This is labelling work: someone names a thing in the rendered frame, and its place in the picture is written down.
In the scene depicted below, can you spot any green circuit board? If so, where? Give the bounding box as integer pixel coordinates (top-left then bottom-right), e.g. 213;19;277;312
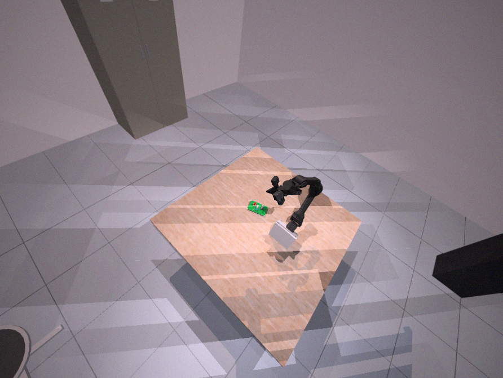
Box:
247;200;268;216

